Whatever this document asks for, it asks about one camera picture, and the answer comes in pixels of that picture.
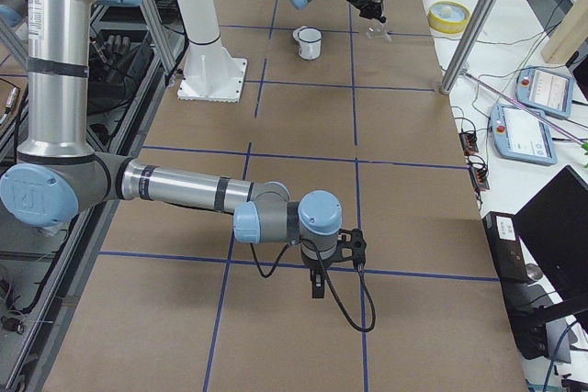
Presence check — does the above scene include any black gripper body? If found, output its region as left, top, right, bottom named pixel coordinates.
left=351, top=0, right=383, bottom=17
left=300, top=242, right=332, bottom=270

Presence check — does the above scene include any white enamel cup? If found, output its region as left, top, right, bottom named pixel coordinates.
left=292, top=27, right=322, bottom=61

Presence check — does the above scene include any yellow tape roll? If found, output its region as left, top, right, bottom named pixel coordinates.
left=427, top=1, right=471, bottom=35

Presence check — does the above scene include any brown paper table cover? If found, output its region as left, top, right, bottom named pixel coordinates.
left=43, top=0, right=529, bottom=392

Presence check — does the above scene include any far orange black adapter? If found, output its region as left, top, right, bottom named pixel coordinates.
left=458, top=131, right=479, bottom=156

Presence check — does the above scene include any orange black adapter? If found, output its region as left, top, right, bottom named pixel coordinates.
left=469, top=166, right=490, bottom=192
left=458, top=131, right=479, bottom=156

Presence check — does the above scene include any near teach pendant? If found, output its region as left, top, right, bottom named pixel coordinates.
left=491, top=104, right=558, bottom=165

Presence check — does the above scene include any teach pendant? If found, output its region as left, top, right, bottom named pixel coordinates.
left=515, top=67, right=575, bottom=119
left=491, top=104, right=558, bottom=165

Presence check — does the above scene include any near orange black adapter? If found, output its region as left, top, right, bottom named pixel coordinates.
left=469, top=166, right=490, bottom=192

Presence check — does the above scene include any far teach pendant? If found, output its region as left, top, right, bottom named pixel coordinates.
left=515, top=67, right=575, bottom=119

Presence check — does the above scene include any wooden board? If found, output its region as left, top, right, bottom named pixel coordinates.
left=541, top=0, right=588, bottom=64

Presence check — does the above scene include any black box device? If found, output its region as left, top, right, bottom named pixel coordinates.
left=482, top=211, right=571, bottom=363

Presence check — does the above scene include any black laptop computer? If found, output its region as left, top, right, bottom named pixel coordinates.
left=514, top=165, right=587, bottom=299

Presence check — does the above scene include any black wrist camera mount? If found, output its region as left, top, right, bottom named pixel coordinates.
left=332, top=229, right=367, bottom=270

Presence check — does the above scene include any aluminium frame post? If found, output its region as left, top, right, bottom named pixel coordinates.
left=440, top=0, right=496, bottom=95

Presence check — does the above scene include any white pedestal column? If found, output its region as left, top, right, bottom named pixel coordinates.
left=177, top=0, right=247, bottom=103

